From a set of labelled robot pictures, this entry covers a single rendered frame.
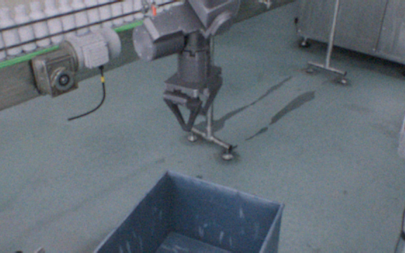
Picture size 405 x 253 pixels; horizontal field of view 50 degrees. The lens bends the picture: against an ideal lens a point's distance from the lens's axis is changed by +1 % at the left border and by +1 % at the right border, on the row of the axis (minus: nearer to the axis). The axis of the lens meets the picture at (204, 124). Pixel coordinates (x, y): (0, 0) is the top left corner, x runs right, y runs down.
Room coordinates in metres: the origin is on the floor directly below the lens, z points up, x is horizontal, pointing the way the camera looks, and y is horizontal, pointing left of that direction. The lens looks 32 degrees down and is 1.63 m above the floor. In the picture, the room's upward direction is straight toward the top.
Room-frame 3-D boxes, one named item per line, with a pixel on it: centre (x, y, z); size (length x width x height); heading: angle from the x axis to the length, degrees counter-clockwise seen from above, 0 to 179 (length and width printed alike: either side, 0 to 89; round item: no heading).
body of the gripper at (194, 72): (0.69, 0.02, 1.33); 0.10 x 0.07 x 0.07; 154
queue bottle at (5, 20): (1.54, 0.72, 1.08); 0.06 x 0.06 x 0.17
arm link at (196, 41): (0.68, 0.02, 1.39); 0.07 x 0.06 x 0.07; 129
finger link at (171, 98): (0.67, 0.03, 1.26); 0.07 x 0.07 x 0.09; 64
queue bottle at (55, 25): (1.67, 0.60, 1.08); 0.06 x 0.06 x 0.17
